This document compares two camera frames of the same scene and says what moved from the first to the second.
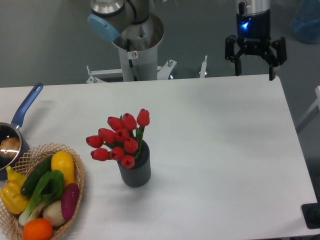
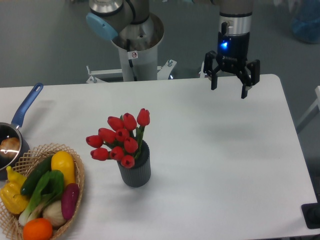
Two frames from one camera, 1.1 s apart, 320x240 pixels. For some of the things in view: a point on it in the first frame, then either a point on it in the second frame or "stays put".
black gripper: x=253 y=30 to x=232 y=55
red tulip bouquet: x=122 y=142 stays put
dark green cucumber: x=36 y=176 stays put
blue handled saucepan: x=13 y=147 stays put
